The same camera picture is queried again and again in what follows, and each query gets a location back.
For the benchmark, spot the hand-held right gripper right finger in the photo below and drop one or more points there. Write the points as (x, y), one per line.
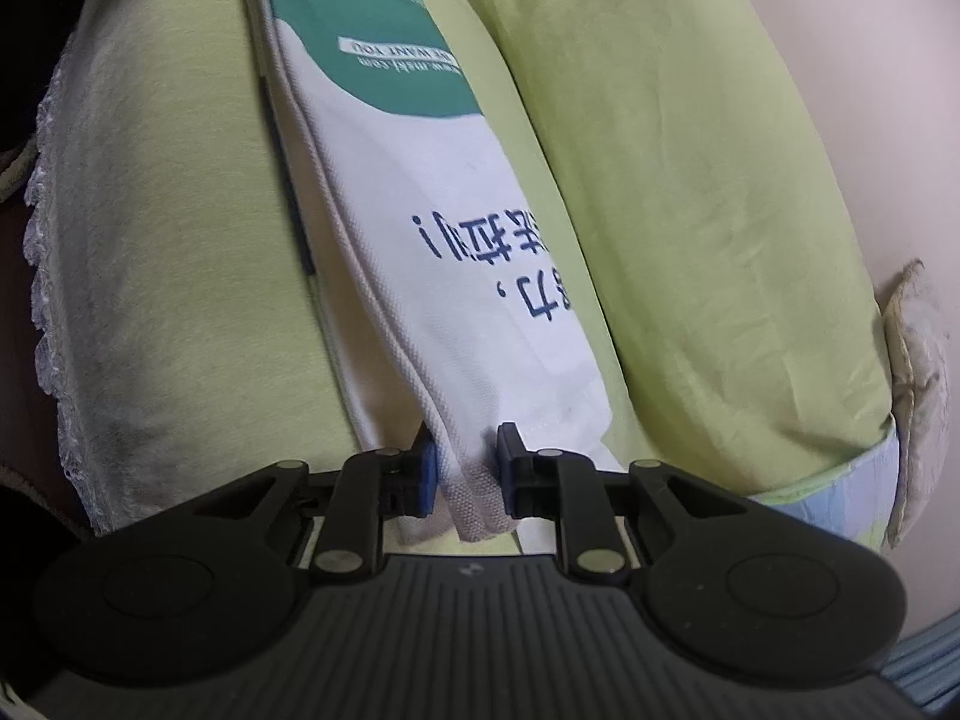
(506, 480)

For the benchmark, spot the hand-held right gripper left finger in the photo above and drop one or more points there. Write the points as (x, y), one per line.
(426, 477)

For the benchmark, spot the white canvas shopping bag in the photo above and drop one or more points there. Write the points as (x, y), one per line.
(420, 187)

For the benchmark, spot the light blue printed sheet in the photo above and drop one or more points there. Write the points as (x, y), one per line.
(825, 487)

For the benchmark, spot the yellow-green pillow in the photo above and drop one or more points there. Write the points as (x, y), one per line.
(660, 202)

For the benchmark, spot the blue striped cloth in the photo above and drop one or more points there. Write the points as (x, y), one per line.
(922, 667)

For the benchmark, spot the cream worn cloth pad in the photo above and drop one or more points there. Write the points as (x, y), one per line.
(919, 390)

